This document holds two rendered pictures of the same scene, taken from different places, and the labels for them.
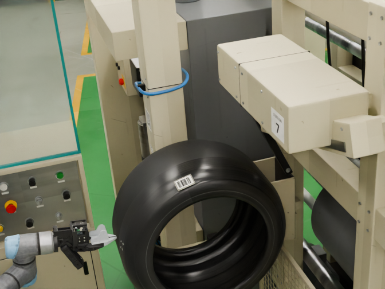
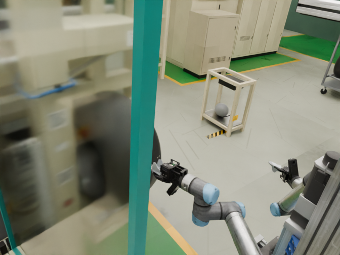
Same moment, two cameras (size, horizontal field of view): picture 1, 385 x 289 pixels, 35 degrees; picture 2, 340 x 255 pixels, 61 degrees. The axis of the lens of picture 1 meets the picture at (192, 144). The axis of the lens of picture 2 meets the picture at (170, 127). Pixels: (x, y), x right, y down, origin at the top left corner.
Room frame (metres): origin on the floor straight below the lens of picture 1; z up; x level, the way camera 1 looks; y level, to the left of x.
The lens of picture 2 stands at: (2.32, 1.20, 2.09)
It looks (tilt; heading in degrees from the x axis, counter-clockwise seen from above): 30 degrees down; 233
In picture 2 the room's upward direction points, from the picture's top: 6 degrees clockwise
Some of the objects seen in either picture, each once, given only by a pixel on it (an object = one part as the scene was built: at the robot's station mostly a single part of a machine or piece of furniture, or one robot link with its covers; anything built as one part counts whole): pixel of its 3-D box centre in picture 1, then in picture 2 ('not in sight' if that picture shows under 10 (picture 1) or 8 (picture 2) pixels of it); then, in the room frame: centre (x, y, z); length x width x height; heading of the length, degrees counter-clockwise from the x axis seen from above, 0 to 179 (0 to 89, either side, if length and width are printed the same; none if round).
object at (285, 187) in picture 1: (268, 200); not in sight; (2.18, -0.30, 1.05); 0.20 x 0.15 x 0.30; 14
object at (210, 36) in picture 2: not in sight; (210, 43); (-1.89, -3.38, 0.62); 0.90 x 0.56 x 1.25; 4
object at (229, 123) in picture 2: not in sight; (226, 101); (-0.57, -1.41, 0.40); 0.60 x 0.35 x 0.80; 94
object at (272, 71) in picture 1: (283, 86); not in sight; (1.82, -0.31, 1.71); 0.61 x 0.25 x 0.15; 14
